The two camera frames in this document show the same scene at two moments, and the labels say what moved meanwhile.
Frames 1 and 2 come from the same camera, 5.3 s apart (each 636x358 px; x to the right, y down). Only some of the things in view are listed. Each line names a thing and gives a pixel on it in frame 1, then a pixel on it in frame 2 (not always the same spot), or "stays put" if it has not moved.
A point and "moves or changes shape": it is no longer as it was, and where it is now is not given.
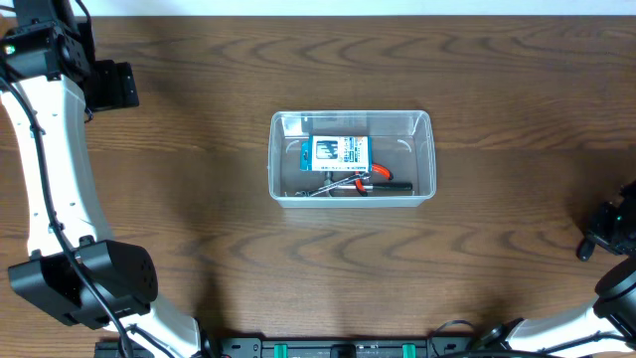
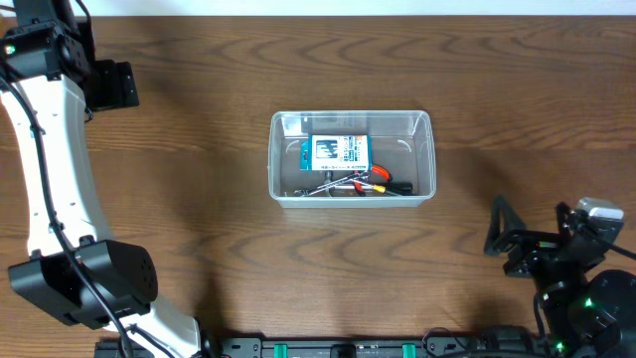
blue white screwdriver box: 336,153 stays put
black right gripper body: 612,223 -> 536,261
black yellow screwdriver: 587,247 moves or changes shape
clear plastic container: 351,158 stays put
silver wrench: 360,178 stays put
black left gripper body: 117,85 stays put
